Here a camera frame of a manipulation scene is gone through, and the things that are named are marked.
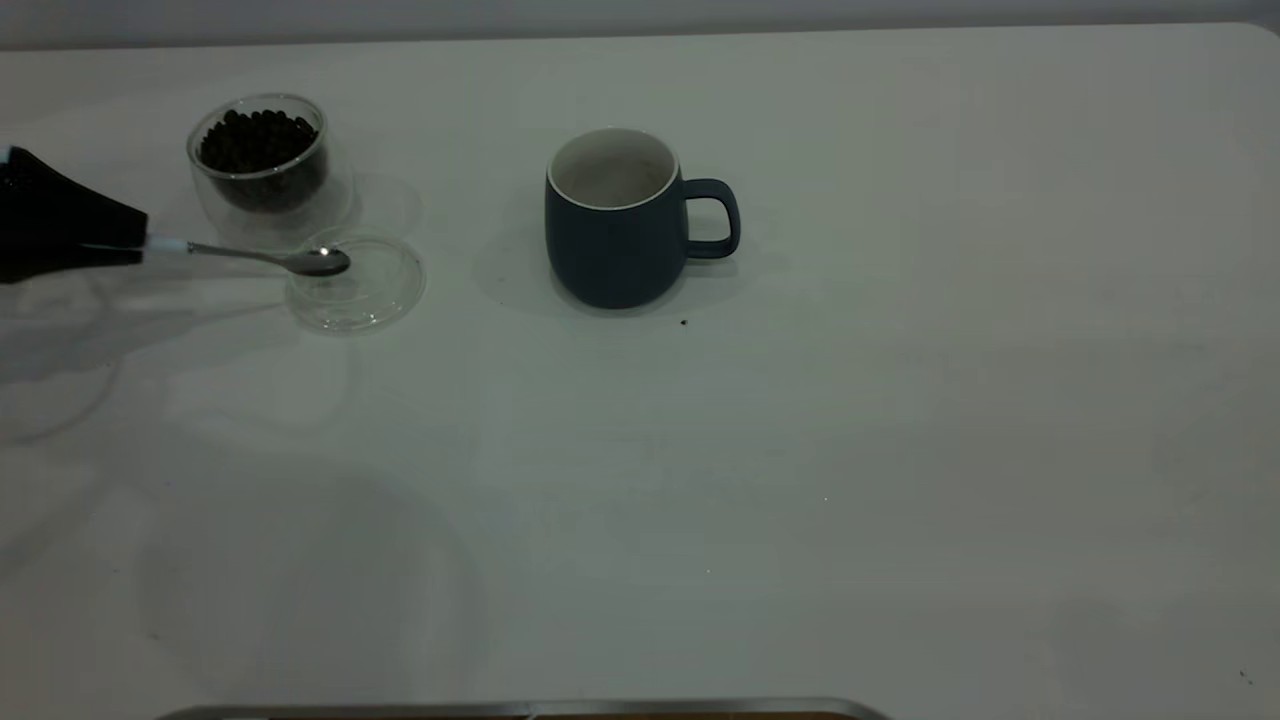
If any metal spoon pale blue handle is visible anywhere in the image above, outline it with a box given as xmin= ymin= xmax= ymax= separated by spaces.
xmin=143 ymin=237 xmax=352 ymax=278

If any clear double-wall glass cup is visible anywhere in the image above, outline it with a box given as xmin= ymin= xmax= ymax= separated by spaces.
xmin=187 ymin=94 xmax=356 ymax=256

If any dark blue-grey ceramic mug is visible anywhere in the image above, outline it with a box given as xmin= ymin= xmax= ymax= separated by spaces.
xmin=544 ymin=127 xmax=742 ymax=311

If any silver metal frame bar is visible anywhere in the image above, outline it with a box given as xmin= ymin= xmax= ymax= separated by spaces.
xmin=155 ymin=697 xmax=891 ymax=720

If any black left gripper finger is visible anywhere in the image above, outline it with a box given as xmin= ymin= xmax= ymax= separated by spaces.
xmin=0 ymin=250 xmax=143 ymax=285
xmin=0 ymin=147 xmax=149 ymax=251

